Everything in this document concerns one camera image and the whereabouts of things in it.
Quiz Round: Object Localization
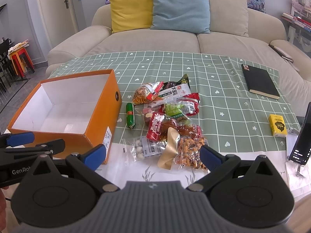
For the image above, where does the mixed nuts snack bag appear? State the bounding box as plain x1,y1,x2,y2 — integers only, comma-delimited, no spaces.
158,127,208,170

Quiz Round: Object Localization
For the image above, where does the yogurt hawthorn ball packet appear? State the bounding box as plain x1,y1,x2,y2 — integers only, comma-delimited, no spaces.
122,136,167,163

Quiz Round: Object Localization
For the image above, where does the red braised meat packet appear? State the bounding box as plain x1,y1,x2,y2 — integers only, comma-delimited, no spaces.
146,112,202,142

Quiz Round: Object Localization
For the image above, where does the clear chocolate cake packet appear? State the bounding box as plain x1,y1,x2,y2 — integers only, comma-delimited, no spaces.
135,105,165,126

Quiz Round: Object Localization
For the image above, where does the book on sofa arm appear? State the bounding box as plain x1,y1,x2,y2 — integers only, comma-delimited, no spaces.
269,44,294,63

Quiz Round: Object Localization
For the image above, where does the person's left hand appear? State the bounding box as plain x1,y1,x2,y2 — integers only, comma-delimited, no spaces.
0,186,9,231

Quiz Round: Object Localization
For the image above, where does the orange cardboard box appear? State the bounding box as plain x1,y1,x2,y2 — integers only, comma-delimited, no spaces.
7,70,122,164

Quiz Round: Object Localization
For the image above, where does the green checkered tablecloth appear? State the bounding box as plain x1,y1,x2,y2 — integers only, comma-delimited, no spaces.
50,51,300,153

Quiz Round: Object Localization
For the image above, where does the green sausage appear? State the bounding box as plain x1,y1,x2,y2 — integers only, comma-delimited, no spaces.
125,103,135,129

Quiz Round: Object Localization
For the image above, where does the black chair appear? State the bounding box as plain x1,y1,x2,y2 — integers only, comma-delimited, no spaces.
0,38,15,87

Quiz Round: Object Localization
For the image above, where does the yellow small box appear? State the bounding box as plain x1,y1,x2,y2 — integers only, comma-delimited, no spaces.
268,114,287,138

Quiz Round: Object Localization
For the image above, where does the red stool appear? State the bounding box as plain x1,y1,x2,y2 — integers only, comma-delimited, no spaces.
9,47,35,80

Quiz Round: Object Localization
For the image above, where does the white red snack packet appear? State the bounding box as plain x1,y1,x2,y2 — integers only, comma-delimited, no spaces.
153,84,192,105

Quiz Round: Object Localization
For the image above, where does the black smartphone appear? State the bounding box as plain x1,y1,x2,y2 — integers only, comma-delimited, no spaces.
288,103,311,166

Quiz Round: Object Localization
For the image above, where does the dark green snack packet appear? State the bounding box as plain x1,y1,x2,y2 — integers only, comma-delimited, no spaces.
163,74,190,89

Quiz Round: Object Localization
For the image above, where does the black notebook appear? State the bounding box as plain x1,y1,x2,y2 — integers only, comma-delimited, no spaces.
241,64,280,100

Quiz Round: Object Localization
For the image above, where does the orange crispy sticks bag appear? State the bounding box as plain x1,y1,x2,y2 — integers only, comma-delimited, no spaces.
132,82,164,105

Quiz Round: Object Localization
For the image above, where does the beige sofa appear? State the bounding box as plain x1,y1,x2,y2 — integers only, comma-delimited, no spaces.
46,5,310,116

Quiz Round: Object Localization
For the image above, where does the white door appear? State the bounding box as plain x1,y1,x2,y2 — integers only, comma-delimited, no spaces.
37,0,79,48

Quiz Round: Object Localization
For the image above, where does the beige cushion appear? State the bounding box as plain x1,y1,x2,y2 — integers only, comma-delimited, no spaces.
209,0,249,37

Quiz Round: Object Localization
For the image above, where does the yellow cushion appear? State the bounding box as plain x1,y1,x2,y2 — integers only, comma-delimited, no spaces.
109,0,153,33

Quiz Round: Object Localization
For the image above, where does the cluttered white shelf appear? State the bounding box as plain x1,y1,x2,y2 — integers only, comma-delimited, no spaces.
281,0,310,55

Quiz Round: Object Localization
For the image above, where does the blue cushion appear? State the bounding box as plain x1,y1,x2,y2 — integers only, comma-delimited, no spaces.
151,0,210,34

